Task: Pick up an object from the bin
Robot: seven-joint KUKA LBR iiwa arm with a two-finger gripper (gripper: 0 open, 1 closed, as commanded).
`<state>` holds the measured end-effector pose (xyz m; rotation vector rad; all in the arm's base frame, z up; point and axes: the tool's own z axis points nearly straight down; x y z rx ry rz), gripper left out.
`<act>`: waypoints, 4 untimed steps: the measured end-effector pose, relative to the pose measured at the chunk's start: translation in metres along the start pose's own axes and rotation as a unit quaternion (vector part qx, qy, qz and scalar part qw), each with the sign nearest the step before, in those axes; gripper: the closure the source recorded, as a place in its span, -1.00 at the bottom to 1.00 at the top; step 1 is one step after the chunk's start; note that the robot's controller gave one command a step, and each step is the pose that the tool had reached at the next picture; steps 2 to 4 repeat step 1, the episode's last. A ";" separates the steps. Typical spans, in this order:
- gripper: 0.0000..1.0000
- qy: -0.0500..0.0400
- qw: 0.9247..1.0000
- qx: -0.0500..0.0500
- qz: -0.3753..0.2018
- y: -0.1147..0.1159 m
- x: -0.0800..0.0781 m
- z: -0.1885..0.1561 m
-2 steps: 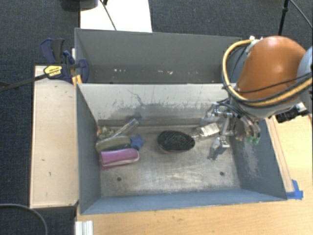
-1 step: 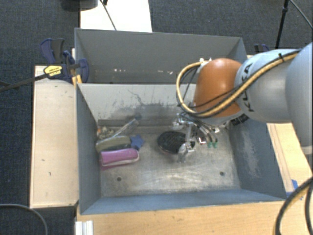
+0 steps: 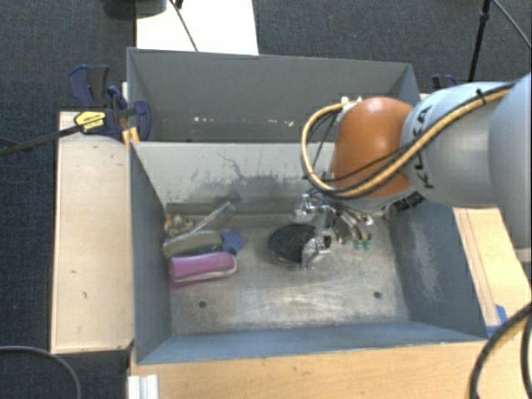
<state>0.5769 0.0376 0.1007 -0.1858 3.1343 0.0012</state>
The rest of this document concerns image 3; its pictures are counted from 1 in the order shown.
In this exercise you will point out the pink flat case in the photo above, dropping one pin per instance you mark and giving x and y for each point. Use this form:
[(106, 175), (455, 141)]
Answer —
[(201, 267)]

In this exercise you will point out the blue star shape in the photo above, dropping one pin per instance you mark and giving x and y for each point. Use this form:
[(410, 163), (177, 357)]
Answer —
[(233, 241)]

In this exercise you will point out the small speckled packet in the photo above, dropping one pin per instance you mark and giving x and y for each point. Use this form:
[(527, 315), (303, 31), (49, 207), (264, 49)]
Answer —
[(178, 224)]

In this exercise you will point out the dark green flat block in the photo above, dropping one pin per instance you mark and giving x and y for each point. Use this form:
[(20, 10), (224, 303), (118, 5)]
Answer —
[(191, 243)]

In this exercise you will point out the pale wood flat board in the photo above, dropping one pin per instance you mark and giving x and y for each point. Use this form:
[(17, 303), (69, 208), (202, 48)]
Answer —
[(91, 239)]

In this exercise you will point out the grey metal bin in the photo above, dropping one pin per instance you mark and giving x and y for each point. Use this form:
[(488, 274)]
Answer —
[(291, 297)]

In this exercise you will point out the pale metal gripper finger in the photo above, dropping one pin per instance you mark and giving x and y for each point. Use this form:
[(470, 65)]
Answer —
[(325, 242), (310, 254)]

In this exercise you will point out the clear glass thing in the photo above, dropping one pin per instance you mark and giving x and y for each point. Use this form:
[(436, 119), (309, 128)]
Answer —
[(216, 218)]

